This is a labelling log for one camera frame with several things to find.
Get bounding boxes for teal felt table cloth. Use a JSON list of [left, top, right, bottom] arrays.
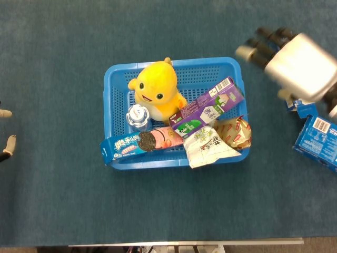
[[0, 0, 337, 247]]

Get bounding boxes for yellow plush toy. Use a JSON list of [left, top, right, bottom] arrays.
[[127, 57, 188, 124]]

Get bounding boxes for gold snack packet red print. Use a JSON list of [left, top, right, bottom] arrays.
[[214, 115, 252, 150]]

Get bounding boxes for slim Oreo box pink cream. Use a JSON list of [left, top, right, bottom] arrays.
[[99, 127, 184, 166]]

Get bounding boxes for wide blue Oreo box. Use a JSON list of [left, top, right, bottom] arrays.
[[292, 114, 337, 173]]

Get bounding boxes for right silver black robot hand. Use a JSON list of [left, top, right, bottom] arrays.
[[235, 27, 337, 103]]

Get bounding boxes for white table edge rail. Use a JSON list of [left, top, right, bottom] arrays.
[[68, 238, 305, 247]]

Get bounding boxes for left robot hand beige fingertips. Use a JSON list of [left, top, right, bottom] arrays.
[[0, 101, 16, 163]]

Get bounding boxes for blue plastic perforated basket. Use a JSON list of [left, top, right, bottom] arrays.
[[104, 57, 250, 171]]

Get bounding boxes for purple milk carton box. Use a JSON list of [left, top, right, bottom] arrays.
[[168, 76, 245, 139]]

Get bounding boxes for slim Oreo box white cream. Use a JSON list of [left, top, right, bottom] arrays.
[[286, 96, 320, 119]]

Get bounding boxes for clear water bottle white cap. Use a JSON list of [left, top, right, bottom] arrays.
[[125, 103, 153, 134]]

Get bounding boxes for white snack bag black print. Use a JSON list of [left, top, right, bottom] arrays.
[[183, 125, 242, 169]]

